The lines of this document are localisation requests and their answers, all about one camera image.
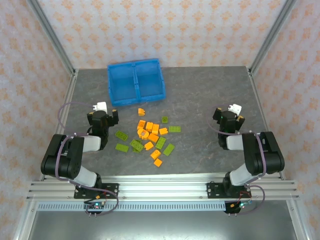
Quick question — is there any orange round lego brick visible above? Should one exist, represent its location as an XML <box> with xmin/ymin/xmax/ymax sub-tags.
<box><xmin>137</xmin><ymin>128</ymin><xmax>150</xmax><ymax>140</ymax></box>

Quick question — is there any grey metal shelf panel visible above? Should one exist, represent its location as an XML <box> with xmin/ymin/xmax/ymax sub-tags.
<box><xmin>27</xmin><ymin>211</ymin><xmax>298</xmax><ymax>240</ymax></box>

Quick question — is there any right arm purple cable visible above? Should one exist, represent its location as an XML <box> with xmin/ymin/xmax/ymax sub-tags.
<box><xmin>206</xmin><ymin>104</ymin><xmax>266</xmax><ymax>216</ymax></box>

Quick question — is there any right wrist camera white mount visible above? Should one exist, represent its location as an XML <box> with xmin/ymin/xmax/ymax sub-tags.
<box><xmin>227</xmin><ymin>103</ymin><xmax>243</xmax><ymax>116</ymax></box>

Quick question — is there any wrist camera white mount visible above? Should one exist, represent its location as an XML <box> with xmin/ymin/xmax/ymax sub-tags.
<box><xmin>91</xmin><ymin>101</ymin><xmax>108</xmax><ymax>113</ymax></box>
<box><xmin>227</xmin><ymin>103</ymin><xmax>243</xmax><ymax>116</ymax></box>

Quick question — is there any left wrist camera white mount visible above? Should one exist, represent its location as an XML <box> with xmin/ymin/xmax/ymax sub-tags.
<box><xmin>91</xmin><ymin>101</ymin><xmax>108</xmax><ymax>113</ymax></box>

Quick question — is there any aluminium side rail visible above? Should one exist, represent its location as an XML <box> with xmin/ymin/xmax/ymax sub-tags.
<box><xmin>246</xmin><ymin>66</ymin><xmax>286</xmax><ymax>181</ymax></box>
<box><xmin>38</xmin><ymin>69</ymin><xmax>80</xmax><ymax>181</ymax></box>

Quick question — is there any wide aluminium base rail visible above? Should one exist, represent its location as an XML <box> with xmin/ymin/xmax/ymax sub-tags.
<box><xmin>26</xmin><ymin>173</ymin><xmax>300</xmax><ymax>202</ymax></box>

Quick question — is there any aluminium frame post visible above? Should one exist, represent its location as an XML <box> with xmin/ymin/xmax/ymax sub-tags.
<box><xmin>248</xmin><ymin>0</ymin><xmax>298</xmax><ymax>76</ymax></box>
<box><xmin>26</xmin><ymin>0</ymin><xmax>77</xmax><ymax>77</ymax></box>

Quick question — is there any slotted grey cable duct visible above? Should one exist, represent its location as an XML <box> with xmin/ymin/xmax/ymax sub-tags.
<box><xmin>36</xmin><ymin>202</ymin><xmax>227</xmax><ymax>212</ymax></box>

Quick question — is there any aluminium frame leg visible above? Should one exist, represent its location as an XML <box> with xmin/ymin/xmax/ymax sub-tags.
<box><xmin>286</xmin><ymin>199</ymin><xmax>310</xmax><ymax>240</ymax></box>
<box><xmin>13</xmin><ymin>199</ymin><xmax>38</xmax><ymax>240</ymax></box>

